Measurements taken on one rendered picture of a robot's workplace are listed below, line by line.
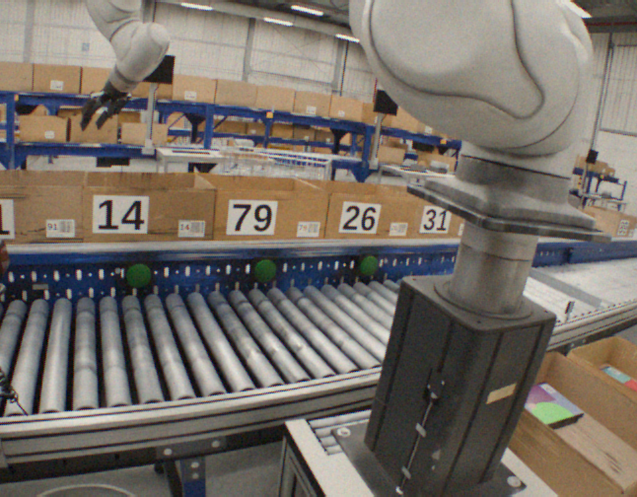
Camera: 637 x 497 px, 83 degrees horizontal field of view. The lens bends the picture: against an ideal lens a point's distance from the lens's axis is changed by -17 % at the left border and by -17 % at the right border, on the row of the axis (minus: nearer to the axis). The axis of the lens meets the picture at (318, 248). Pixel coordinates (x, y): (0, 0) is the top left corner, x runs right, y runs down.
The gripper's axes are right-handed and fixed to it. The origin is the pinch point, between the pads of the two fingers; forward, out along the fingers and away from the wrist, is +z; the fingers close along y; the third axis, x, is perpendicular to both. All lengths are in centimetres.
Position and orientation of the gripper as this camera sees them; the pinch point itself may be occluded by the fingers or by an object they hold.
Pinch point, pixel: (94, 120)
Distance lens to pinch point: 144.2
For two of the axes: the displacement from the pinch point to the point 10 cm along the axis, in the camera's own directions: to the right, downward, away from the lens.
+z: -7.3, 3.6, 5.8
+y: 5.3, -2.3, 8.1
